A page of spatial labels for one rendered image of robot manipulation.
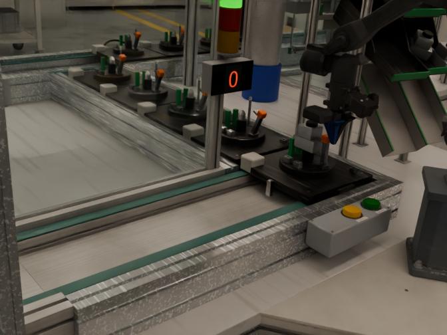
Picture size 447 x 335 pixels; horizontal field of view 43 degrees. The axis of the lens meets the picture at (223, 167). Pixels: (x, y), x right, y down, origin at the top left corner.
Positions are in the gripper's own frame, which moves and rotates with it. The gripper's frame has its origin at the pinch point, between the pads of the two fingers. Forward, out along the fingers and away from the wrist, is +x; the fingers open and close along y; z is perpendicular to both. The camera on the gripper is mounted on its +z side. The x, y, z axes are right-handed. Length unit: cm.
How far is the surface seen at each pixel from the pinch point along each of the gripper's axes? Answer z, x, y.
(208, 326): 17, 23, -50
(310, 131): -5.5, 1.5, -2.2
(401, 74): 0.9, -11.3, 22.3
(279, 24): -81, -8, 60
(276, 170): -10.2, 12.5, -7.8
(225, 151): -26.3, 12.4, -10.9
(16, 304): 15, 6, -82
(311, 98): -76, 23, 80
